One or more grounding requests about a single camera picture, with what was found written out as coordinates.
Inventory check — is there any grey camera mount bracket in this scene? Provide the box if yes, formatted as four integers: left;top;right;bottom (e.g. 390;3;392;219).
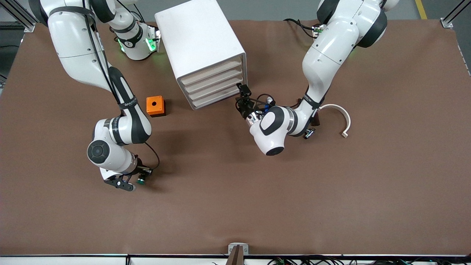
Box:
226;243;249;265

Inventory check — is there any white plastic drawer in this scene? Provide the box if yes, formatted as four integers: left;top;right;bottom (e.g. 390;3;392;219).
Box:
180;59;244;88
184;66;245;95
187;74;245;102
190;81;246;109

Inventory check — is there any aluminium frame profile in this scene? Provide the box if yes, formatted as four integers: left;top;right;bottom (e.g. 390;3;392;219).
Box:
0;0;37;33
440;0;471;29

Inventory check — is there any white table frame rail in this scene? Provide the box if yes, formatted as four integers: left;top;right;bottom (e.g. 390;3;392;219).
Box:
0;253;471;265

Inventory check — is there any black right base cable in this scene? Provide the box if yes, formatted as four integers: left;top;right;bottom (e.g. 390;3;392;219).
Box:
118;0;146;23

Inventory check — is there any black cable bundle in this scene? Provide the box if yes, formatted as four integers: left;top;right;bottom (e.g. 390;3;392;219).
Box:
267;257;471;265

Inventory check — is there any black left base cable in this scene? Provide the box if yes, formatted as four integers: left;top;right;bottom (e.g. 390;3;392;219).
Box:
283;18;319;38

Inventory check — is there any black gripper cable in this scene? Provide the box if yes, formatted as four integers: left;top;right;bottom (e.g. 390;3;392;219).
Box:
254;94;275;113
82;0;161;170

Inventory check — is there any orange button enclosure box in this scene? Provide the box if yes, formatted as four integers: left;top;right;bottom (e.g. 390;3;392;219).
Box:
146;96;166;118

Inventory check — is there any white drawer cabinet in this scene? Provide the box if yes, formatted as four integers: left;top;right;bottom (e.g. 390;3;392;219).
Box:
154;0;248;111

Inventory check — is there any black base cable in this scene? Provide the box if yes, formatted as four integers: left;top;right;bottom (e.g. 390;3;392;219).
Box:
283;18;319;38
118;0;146;23

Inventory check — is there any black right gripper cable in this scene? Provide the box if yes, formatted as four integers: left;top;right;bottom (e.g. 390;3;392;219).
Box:
82;0;161;170

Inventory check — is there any white curved plastic bracket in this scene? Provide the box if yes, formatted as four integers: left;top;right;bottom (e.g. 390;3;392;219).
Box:
319;104;351;138

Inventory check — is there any brown table mat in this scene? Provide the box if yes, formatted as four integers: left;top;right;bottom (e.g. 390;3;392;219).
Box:
0;18;471;256

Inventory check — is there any green push button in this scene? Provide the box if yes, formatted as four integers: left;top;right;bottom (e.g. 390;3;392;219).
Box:
136;167;153;185

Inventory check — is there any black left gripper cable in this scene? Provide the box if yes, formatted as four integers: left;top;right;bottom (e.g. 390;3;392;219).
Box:
254;94;275;113

